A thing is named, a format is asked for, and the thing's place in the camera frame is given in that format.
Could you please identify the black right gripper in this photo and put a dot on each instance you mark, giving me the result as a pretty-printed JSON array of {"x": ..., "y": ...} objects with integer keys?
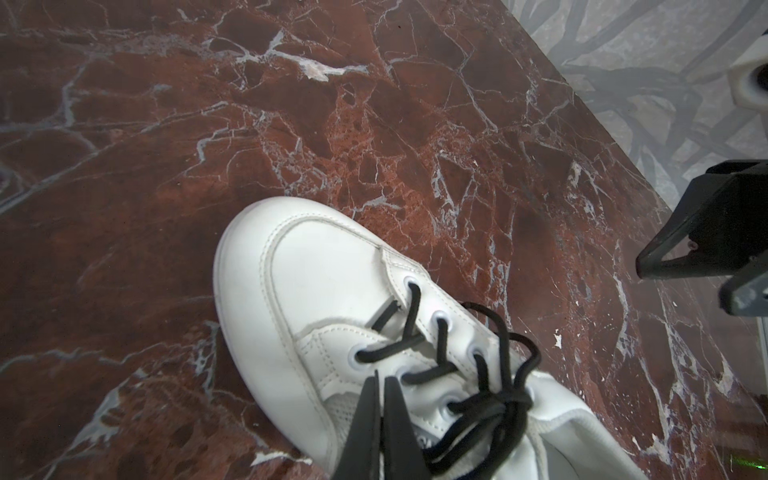
[{"x": 719, "y": 227}]

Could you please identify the white sneaker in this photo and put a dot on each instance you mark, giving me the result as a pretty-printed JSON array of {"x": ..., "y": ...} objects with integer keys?
[{"x": 312, "y": 303}]

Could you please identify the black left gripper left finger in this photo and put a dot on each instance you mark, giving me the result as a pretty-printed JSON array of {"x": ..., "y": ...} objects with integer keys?
[{"x": 360, "y": 458}]

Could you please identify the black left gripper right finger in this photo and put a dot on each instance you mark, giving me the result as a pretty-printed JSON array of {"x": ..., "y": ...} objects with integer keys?
[{"x": 403, "y": 457}]

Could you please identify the black shoelace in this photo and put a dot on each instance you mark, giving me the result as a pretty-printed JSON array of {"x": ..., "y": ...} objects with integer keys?
[{"x": 463, "y": 375}]

